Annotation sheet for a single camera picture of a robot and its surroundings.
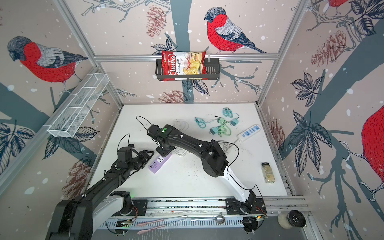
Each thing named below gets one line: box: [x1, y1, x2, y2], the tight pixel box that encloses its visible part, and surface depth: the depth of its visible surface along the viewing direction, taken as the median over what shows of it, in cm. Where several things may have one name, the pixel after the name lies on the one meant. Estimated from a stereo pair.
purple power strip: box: [149, 152, 173, 174], surface depth 88 cm
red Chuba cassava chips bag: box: [161, 50, 208, 82], surface depth 90 cm
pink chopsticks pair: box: [136, 219, 166, 234], surface depth 71 cm
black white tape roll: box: [277, 209, 306, 229], surface depth 63 cm
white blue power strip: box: [236, 124, 262, 142], surface depth 102 cm
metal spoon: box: [191, 215, 226, 225], surface depth 70 cm
